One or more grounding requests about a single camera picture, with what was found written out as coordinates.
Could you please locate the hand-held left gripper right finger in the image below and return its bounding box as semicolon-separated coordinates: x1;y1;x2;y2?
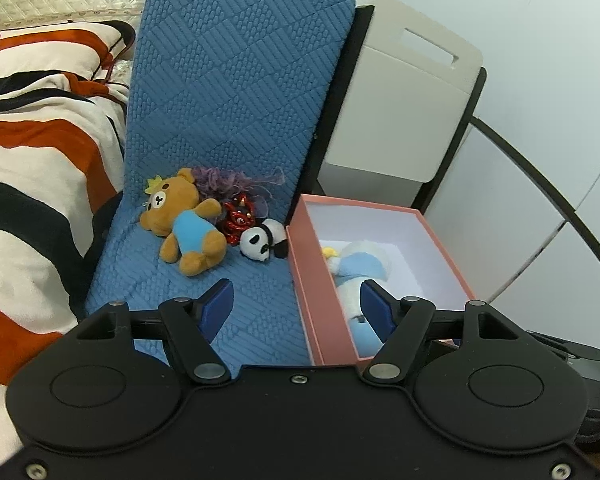
360;280;527;386

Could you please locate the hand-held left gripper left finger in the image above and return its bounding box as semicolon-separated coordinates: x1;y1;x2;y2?
72;279;236;386

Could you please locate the pink cardboard box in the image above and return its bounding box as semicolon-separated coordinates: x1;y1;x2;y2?
286;193;477;366

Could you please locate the red demon mask toy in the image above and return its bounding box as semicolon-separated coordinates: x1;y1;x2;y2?
222;195;259;247

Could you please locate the purple ribbon bow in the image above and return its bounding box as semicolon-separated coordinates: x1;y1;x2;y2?
192;165;287;212

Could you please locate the white and blue plush toy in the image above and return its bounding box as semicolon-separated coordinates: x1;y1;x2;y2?
321;241;397;357

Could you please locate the small panda plush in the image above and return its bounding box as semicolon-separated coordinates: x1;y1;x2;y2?
239;219;290;262

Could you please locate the brown teddy bear plush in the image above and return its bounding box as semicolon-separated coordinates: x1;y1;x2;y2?
139;167;229;277

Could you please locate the black curved pole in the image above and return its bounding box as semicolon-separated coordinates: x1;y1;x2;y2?
471;114;600;262

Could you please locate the striped fleece blanket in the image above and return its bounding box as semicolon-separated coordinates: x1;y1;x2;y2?
0;14;137;463

